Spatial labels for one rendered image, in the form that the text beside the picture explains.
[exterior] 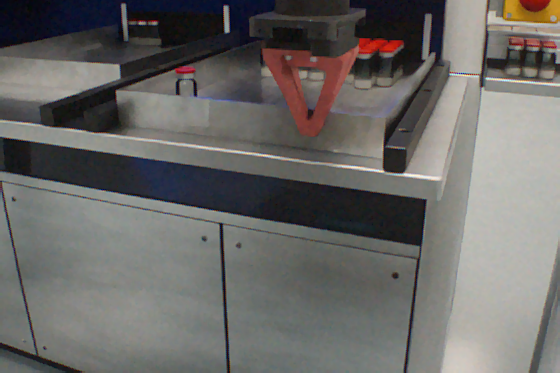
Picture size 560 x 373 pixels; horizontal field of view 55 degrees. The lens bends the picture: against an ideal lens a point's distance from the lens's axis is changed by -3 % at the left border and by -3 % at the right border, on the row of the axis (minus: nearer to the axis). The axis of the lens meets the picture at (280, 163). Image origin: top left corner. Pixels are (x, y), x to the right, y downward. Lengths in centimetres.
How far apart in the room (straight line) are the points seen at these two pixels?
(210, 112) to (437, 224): 49
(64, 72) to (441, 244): 61
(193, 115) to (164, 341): 80
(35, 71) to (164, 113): 29
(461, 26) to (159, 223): 65
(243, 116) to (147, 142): 9
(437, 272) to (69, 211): 74
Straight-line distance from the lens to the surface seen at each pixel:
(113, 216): 115
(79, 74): 73
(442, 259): 92
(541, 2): 76
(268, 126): 48
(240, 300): 108
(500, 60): 92
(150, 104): 53
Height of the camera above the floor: 104
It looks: 21 degrees down
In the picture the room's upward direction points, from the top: straight up
